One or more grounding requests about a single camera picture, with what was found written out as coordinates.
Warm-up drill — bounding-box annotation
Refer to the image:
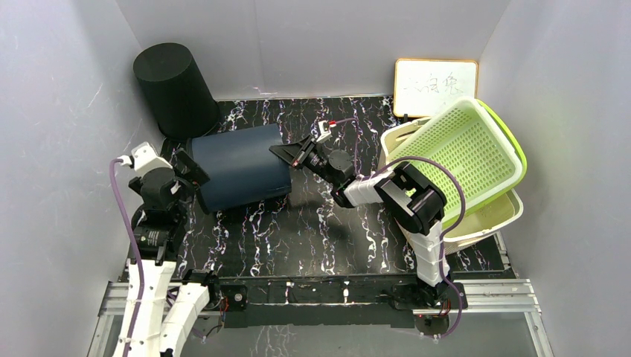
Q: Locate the purple cable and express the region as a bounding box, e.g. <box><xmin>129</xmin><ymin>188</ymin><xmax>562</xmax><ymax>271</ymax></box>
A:
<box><xmin>330</xmin><ymin>117</ymin><xmax>468</xmax><ymax>340</ymax></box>
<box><xmin>109</xmin><ymin>158</ymin><xmax>147</xmax><ymax>357</ymax></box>

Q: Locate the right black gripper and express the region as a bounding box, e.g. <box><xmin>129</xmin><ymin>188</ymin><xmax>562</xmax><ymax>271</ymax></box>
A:
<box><xmin>272</xmin><ymin>135</ymin><xmax>339</xmax><ymax>187</ymax></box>

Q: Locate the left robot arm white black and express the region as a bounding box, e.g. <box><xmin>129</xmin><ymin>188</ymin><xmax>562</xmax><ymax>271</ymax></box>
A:
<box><xmin>109</xmin><ymin>142</ymin><xmax>226</xmax><ymax>356</ymax></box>

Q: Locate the small whiteboard with writing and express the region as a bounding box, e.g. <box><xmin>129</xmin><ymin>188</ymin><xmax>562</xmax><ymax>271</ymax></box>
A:
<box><xmin>392</xmin><ymin>58</ymin><xmax>478</xmax><ymax>118</ymax></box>

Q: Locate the green perforated plastic basket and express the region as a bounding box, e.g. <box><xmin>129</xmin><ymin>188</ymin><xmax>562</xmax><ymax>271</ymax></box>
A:
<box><xmin>380</xmin><ymin>97</ymin><xmax>528</xmax><ymax>215</ymax></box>

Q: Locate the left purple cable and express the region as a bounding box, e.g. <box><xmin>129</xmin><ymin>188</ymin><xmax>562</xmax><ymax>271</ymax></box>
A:
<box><xmin>109</xmin><ymin>158</ymin><xmax>147</xmax><ymax>357</ymax></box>

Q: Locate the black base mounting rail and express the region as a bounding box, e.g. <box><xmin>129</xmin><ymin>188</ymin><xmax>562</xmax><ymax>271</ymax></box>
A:
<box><xmin>199</xmin><ymin>273</ymin><xmax>469</xmax><ymax>330</ymax></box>

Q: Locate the large black plastic bucket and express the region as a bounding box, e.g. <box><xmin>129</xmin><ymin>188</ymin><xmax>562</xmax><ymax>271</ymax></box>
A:
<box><xmin>132</xmin><ymin>42</ymin><xmax>220</xmax><ymax>141</ymax></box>

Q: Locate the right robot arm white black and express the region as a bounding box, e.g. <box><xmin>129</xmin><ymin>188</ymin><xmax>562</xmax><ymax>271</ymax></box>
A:
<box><xmin>269</xmin><ymin>136</ymin><xmax>466</xmax><ymax>310</ymax></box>

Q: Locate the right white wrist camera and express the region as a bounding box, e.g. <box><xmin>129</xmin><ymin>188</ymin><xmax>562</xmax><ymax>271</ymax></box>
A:
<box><xmin>315</xmin><ymin>120</ymin><xmax>337</xmax><ymax>144</ymax></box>

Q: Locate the aluminium frame rail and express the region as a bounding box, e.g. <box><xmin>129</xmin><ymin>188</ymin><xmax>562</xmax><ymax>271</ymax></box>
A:
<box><xmin>89</xmin><ymin>224</ymin><xmax>554</xmax><ymax>357</ymax></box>

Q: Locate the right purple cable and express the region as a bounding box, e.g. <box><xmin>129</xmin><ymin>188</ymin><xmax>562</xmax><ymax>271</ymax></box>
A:
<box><xmin>330</xmin><ymin>117</ymin><xmax>468</xmax><ymax>340</ymax></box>

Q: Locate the beige perforated plastic basket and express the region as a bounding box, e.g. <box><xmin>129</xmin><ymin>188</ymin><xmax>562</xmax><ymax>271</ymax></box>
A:
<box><xmin>378</xmin><ymin>117</ymin><xmax>524</xmax><ymax>255</ymax></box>

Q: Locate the dark blue cylindrical bin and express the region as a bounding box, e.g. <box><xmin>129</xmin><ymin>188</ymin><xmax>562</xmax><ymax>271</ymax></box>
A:
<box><xmin>188</xmin><ymin>123</ymin><xmax>292</xmax><ymax>213</ymax></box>

